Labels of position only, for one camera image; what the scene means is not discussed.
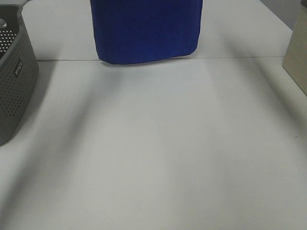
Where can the blue microfibre towel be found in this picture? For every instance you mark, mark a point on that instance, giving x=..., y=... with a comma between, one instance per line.
x=139, y=31

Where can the grey perforated plastic basket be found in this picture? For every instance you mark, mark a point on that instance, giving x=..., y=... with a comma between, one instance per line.
x=18, y=69

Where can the beige box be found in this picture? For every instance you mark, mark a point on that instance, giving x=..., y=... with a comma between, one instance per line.
x=295, y=59

